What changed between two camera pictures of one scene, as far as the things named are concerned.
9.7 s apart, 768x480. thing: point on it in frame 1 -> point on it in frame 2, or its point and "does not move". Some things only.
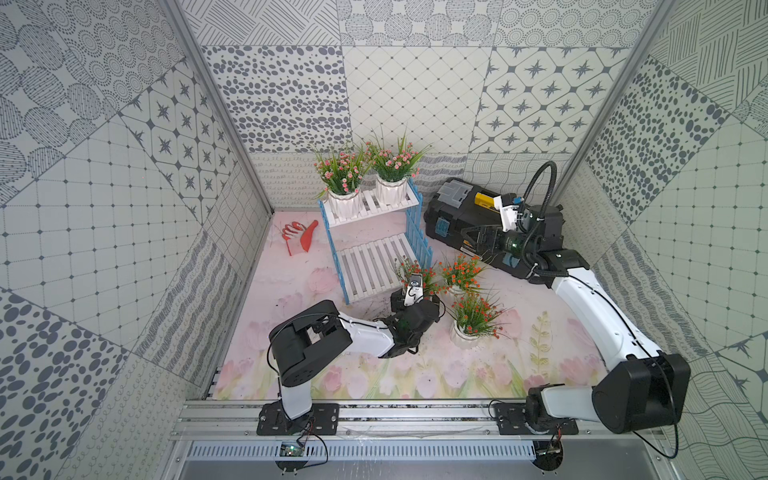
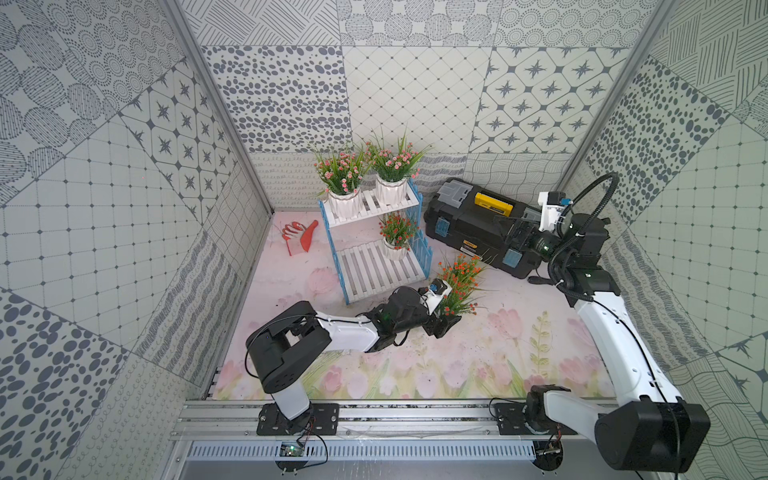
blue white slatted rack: x=366 y=249 does not move
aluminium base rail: x=215 y=418 does not move
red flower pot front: x=476 y=316 -> x=462 y=298
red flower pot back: x=461 y=274 does not move
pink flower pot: x=392 y=169 does not move
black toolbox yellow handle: x=470 y=219 does not move
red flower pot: x=406 y=267 -> x=398 y=232
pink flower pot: x=341 y=176 does not move
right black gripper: x=495 y=233 -> x=528 y=227
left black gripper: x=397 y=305 -> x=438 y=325
